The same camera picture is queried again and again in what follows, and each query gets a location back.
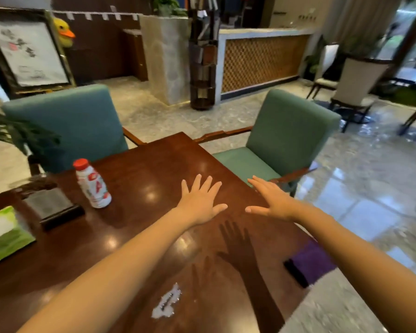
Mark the person's right hand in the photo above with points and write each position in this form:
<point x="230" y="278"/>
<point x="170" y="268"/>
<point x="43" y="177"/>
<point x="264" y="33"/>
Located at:
<point x="276" y="201"/>

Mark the person's left hand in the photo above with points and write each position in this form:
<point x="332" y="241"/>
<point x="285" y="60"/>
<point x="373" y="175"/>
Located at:
<point x="197" y="206"/>

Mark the person's left thumb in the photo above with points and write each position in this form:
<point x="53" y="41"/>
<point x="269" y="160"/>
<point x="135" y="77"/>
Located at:
<point x="218" y="208"/>

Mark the person's right thumb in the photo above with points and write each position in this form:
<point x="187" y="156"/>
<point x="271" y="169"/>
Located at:
<point x="256" y="209"/>

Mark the person's left little finger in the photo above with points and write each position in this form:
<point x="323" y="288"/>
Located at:
<point x="184" y="188"/>

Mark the person's left middle finger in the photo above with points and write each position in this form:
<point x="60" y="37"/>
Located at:
<point x="206" y="186"/>

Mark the person's left forearm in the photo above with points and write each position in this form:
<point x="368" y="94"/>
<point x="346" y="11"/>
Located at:
<point x="111" y="277"/>

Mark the person's right forearm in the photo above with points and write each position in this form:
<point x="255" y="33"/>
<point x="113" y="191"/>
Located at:
<point x="360" y="263"/>

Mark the dark wooden table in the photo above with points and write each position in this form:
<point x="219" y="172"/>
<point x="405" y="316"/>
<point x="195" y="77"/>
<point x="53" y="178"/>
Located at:
<point x="138" y="239"/>

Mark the green upholstered armchair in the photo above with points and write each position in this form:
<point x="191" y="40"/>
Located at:
<point x="284" y="142"/>

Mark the purple cloth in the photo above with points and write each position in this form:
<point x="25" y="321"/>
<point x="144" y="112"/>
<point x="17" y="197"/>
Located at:
<point x="312" y="263"/>

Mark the white bottle with red cap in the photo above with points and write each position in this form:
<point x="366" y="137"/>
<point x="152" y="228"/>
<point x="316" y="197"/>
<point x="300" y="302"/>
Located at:
<point x="93" y="185"/>

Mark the teal upholstered armchair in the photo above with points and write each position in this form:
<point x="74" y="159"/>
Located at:
<point x="72" y="126"/>

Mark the stone planter pillar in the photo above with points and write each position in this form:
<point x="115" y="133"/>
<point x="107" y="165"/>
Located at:
<point x="166" y="58"/>

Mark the dark wooden display rack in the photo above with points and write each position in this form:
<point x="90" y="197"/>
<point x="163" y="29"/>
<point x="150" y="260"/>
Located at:
<point x="202" y="55"/>

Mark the black table sign holder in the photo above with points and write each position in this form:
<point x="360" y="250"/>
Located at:
<point x="50" y="206"/>

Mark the lattice front reception counter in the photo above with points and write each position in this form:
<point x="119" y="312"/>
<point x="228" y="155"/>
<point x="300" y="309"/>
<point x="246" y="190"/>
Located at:
<point x="261" y="62"/>

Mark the white upholstered chair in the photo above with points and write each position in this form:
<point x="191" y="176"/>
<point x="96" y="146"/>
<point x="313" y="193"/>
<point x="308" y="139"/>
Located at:
<point x="355" y="88"/>
<point x="324" y="71"/>

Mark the green potted plant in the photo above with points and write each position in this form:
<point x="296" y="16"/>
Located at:
<point x="10" y="135"/>

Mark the green tissue box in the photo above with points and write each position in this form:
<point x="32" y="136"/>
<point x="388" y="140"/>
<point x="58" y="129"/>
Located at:
<point x="4" y="235"/>

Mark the yellow duck toy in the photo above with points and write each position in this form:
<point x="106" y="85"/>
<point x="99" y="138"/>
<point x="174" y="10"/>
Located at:
<point x="64" y="31"/>

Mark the framed calligraphy picture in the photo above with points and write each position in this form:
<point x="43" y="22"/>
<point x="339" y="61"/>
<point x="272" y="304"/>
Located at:
<point x="27" y="53"/>

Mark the beige curtain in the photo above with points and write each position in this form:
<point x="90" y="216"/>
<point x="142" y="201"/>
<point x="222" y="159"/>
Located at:
<point x="364" y="24"/>

